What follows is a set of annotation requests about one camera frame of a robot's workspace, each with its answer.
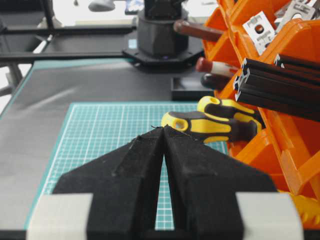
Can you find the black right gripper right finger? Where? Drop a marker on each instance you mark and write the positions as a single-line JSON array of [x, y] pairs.
[[225, 199]]

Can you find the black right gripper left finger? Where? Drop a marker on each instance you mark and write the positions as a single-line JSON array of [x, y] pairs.
[[113, 197]]

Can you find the orange container rack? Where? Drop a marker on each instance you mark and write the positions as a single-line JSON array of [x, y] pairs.
[[288, 148]]

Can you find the black shallow tray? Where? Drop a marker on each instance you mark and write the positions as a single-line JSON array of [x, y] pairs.
[[188, 89]]

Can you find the black table mat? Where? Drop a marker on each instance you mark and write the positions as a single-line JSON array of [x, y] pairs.
[[32, 120]]

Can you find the lower black aluminium extrusion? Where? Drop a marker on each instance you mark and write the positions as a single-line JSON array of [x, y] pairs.
[[279, 89]]

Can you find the black aluminium extrusion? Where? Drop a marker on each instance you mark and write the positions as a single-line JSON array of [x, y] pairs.
[[279, 89], [297, 64]]

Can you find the upper black aluminium extrusion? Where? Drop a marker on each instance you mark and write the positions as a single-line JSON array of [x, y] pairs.
[[297, 64]]

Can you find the dark maroon handled tool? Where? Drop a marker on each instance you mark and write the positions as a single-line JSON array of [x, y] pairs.
[[214, 81]]

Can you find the red white handled tool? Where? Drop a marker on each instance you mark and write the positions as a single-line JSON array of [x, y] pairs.
[[215, 67]]

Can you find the brown handled tool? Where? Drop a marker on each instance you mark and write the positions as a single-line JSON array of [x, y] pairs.
[[196, 30]]

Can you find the silver metal bracket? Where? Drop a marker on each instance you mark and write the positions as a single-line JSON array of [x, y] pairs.
[[260, 31]]

